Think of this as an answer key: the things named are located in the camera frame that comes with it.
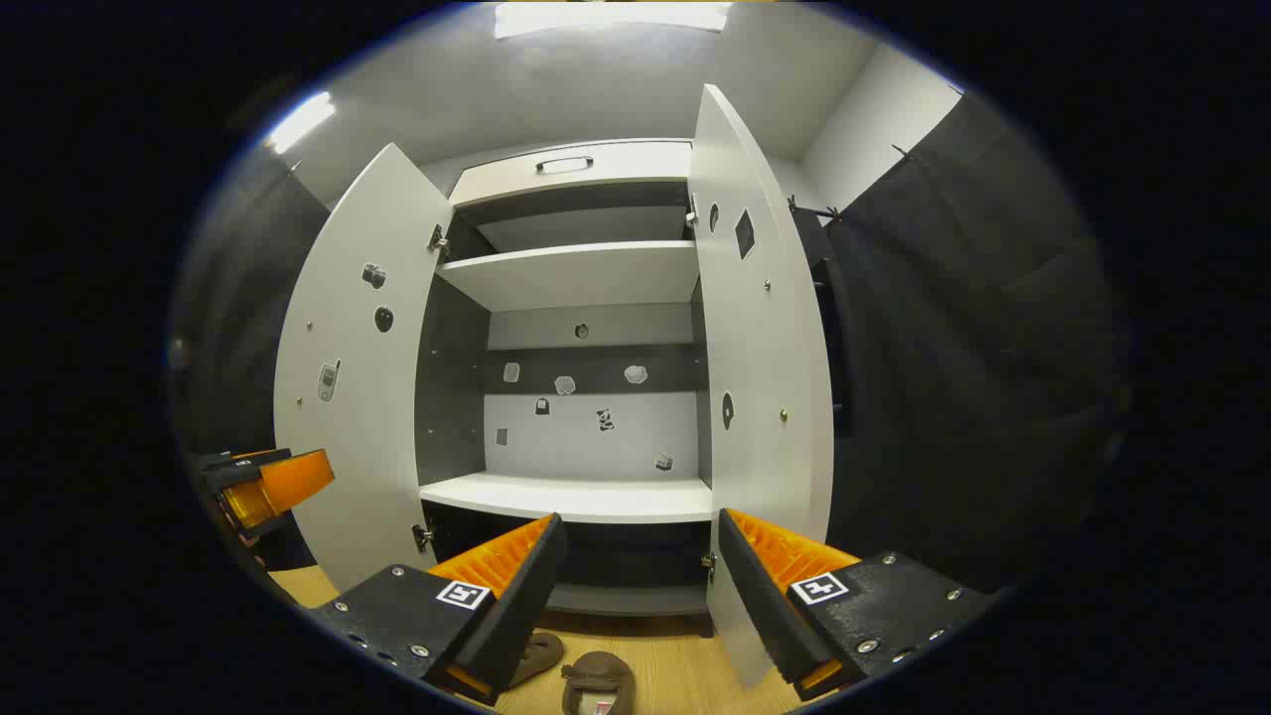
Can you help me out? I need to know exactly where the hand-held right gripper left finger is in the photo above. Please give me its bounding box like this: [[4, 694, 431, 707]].
[[306, 512, 569, 708]]

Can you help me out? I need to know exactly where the white cabinet drawer front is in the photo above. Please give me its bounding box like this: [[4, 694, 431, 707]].
[[449, 141, 693, 208]]

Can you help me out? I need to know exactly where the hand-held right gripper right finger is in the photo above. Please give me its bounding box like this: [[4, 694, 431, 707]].
[[717, 507, 997, 702]]

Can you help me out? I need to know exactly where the rectangular ceiling light panel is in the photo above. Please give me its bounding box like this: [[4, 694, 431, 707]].
[[494, 2, 734, 41]]

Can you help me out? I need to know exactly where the long ceiling light strip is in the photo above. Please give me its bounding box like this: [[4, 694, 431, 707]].
[[266, 91, 337, 155]]

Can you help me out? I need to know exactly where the white shoe cabinet door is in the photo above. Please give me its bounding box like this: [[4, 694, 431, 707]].
[[688, 83, 835, 690], [273, 142, 456, 594]]

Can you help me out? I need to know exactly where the brown fuzzy shoe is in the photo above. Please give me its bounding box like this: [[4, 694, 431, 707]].
[[561, 650, 636, 715], [508, 630, 567, 689]]

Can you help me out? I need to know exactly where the white shoe cabinet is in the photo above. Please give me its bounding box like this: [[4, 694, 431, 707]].
[[412, 139, 716, 639]]

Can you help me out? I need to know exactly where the black backdrop cloth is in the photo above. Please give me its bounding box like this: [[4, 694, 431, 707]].
[[789, 89, 1133, 597], [171, 164, 331, 572]]

